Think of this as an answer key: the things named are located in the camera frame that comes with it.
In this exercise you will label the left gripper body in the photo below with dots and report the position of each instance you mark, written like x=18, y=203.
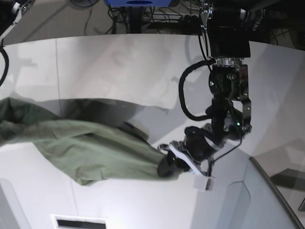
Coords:
x=197, y=149

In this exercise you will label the green t-shirt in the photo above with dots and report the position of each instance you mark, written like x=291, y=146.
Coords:
x=86, y=152

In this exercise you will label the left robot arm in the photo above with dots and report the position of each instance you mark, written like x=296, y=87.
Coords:
x=222, y=27

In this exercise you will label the blue box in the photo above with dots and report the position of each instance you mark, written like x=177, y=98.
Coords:
x=138, y=3

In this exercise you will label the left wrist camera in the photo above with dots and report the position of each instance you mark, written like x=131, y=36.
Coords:
x=203, y=183

